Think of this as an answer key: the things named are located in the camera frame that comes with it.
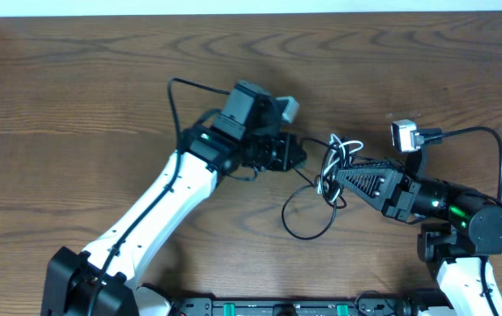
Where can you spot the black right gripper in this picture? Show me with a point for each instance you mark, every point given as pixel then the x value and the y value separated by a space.
pixel 401 196

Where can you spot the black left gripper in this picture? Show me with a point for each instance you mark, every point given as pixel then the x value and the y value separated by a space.
pixel 280 154

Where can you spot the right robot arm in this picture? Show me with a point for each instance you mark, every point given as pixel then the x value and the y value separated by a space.
pixel 460 229

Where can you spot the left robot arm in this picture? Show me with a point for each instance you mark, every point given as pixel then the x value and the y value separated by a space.
pixel 104 278

